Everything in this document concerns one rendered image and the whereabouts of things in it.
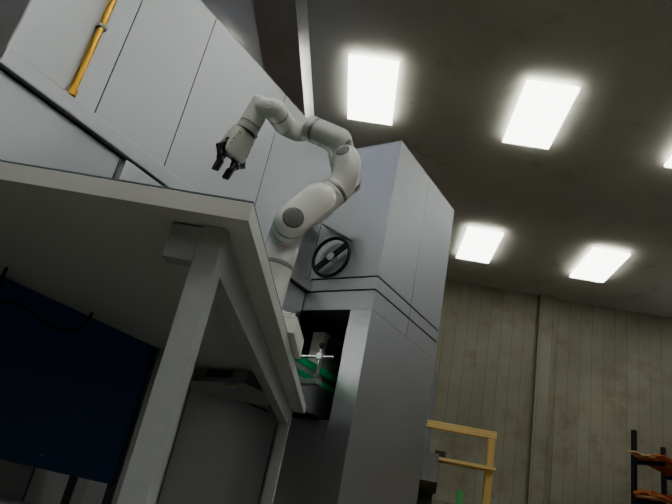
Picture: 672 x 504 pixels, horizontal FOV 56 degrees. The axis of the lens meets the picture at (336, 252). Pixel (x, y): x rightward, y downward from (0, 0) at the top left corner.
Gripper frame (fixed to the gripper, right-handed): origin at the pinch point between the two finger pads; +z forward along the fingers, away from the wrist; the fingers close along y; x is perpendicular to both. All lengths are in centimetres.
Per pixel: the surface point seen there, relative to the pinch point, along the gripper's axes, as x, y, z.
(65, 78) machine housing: -33, 45, 1
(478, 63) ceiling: -225, -401, -361
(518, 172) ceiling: -241, -629, -355
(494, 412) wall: -287, -1037, -72
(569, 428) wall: -173, -1105, -110
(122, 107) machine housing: -34.5, 23.1, -3.5
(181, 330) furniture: 95, 64, 51
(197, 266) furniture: 91, 64, 41
